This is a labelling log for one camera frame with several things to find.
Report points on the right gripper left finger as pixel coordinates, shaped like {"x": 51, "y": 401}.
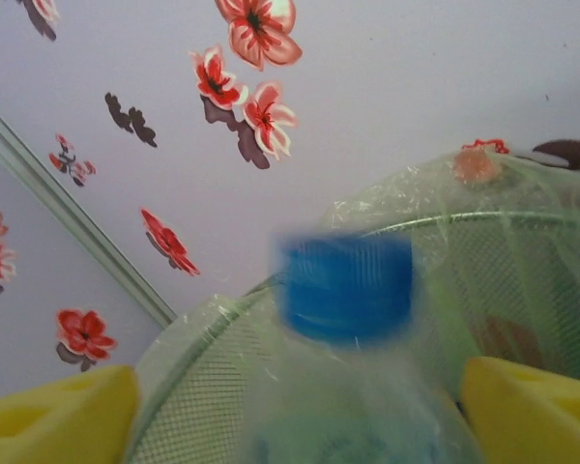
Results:
{"x": 53, "y": 425}

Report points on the grey mesh waste bin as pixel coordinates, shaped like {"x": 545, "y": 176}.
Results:
{"x": 198, "y": 386}

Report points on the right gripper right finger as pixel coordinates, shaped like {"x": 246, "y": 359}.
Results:
{"x": 536, "y": 420}

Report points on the clear plastic bin liner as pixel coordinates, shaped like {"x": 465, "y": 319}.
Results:
{"x": 382, "y": 203}

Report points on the blue label bottle blue cap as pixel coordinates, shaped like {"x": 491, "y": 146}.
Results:
{"x": 348, "y": 290}

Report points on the aluminium frame post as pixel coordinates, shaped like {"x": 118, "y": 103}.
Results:
{"x": 77, "y": 218}

